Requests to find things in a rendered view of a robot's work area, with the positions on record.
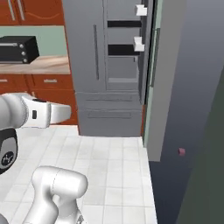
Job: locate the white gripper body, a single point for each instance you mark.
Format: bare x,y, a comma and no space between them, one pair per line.
59,113

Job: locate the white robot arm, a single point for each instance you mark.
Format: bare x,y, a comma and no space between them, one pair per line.
17,112

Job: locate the grey fridge drawer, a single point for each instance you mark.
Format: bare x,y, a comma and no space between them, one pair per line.
109,125
109,105

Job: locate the grey closed fridge door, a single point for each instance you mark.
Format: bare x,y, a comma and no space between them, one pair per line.
83,52

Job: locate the grey fridge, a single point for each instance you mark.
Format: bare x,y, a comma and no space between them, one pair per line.
122,67

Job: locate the grey open fridge door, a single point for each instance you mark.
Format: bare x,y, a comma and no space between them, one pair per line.
167,87

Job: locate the red-brown base cupboards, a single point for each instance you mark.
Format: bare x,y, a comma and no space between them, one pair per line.
58,87

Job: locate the black toaster oven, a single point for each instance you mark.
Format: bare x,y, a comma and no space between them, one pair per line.
17,49

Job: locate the white box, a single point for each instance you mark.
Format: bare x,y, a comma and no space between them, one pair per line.
141,10
139,44

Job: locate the small pink block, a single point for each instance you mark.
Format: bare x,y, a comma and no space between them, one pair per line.
181,151

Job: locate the red-brown wall cupboards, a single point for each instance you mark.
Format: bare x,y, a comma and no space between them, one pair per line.
38,11

